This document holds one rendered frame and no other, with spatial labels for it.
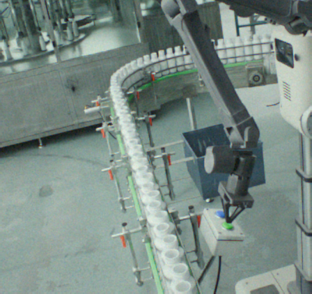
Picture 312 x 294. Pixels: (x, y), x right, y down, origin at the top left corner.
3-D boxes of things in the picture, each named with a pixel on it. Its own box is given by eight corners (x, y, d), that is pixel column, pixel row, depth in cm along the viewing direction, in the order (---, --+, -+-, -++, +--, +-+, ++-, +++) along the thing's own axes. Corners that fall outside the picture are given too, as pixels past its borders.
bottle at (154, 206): (167, 240, 137) (157, 196, 131) (177, 249, 133) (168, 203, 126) (151, 249, 135) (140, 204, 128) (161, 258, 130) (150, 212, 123)
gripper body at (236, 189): (230, 205, 111) (236, 180, 109) (217, 187, 121) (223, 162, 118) (253, 206, 113) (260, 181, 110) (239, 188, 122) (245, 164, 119)
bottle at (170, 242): (166, 283, 120) (155, 235, 113) (187, 276, 121) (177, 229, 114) (171, 297, 115) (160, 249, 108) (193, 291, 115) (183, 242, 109)
